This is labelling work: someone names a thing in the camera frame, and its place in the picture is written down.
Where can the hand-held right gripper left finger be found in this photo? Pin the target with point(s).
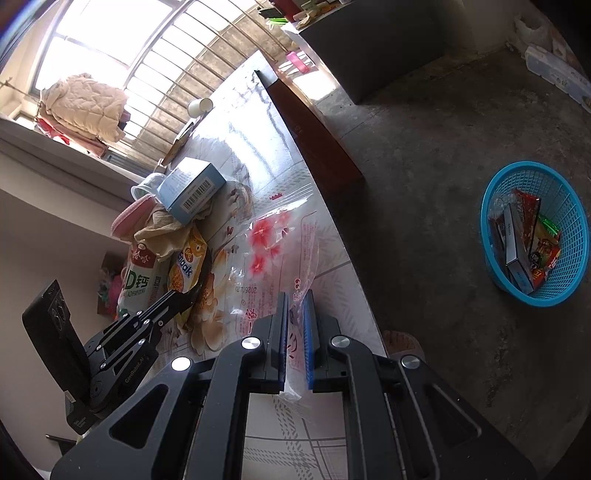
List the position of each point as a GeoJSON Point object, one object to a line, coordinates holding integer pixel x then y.
{"type": "Point", "coordinates": [281, 341]}

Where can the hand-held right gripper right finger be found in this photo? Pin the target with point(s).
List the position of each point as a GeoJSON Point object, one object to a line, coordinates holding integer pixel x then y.
{"type": "Point", "coordinates": [309, 341]}

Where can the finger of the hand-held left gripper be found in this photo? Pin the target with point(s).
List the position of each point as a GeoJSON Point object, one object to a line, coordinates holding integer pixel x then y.
{"type": "Point", "coordinates": [152, 314]}

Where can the white plastic bottle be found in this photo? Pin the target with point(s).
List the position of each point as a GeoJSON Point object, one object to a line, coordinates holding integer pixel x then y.
{"type": "Point", "coordinates": [138, 281]}

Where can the yellow snack bag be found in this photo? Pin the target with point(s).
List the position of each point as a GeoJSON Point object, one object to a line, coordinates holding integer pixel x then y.
{"type": "Point", "coordinates": [184, 267]}

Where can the clear flowered plastic bag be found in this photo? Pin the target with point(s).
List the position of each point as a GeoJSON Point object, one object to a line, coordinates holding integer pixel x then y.
{"type": "Point", "coordinates": [272, 249]}

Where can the pink cloth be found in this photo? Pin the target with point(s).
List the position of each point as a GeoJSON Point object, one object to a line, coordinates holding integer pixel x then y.
{"type": "Point", "coordinates": [131, 217]}

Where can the light blue carton box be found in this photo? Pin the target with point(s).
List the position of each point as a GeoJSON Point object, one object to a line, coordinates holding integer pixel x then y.
{"type": "Point", "coordinates": [189, 184]}

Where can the black box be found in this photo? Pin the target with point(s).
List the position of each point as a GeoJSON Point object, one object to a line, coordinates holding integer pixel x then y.
{"type": "Point", "coordinates": [515, 258]}

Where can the green snack bag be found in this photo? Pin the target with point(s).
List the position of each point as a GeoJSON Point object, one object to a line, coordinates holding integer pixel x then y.
{"type": "Point", "coordinates": [547, 258]}

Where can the red foil snack bag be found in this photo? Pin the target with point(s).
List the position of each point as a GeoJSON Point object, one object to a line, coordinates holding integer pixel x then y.
{"type": "Point", "coordinates": [526, 203]}

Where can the blue plastic basket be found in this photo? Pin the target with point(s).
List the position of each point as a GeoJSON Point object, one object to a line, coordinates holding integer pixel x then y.
{"type": "Point", "coordinates": [568, 258]}

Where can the cardboard box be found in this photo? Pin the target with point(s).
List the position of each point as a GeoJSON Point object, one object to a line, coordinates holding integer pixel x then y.
{"type": "Point", "coordinates": [108, 277]}

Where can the clear plastic cup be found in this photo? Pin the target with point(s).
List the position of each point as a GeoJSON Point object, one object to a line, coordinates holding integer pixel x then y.
{"type": "Point", "coordinates": [143, 189]}

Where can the floral tablecloth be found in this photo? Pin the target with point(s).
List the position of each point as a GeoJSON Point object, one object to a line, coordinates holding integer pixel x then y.
{"type": "Point", "coordinates": [272, 152]}

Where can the brown wooden table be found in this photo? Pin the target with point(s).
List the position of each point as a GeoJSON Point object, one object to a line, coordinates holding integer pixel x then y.
{"type": "Point", "coordinates": [314, 147]}

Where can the white paper cup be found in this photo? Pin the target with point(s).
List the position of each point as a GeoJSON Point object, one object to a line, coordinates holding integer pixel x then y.
{"type": "Point", "coordinates": [198, 107]}

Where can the beige folded quilt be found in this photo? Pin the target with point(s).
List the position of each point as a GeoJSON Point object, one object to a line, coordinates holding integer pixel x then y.
{"type": "Point", "coordinates": [83, 108]}

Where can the metal window grille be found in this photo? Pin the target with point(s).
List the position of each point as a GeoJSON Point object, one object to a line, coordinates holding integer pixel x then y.
{"type": "Point", "coordinates": [184, 60]}

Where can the grey cabinet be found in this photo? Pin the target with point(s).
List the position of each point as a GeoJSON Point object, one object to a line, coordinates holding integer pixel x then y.
{"type": "Point", "coordinates": [369, 55]}

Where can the white plastic bag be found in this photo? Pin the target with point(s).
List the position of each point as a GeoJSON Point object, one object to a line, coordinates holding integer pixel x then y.
{"type": "Point", "coordinates": [531, 30]}

